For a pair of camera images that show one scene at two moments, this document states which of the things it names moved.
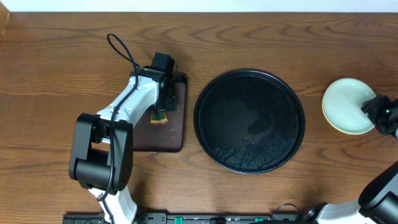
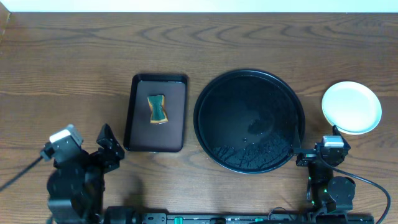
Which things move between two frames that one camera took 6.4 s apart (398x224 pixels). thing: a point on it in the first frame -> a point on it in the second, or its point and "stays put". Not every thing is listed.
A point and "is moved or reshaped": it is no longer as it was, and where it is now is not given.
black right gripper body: (380, 109) -> (306, 157)
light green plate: (342, 102) stays put
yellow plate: (329, 122) is moved or reshaped
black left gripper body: (168, 101) -> (101, 158)
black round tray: (249, 121) stays put
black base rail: (188, 218) stays put
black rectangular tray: (170, 136) stays put
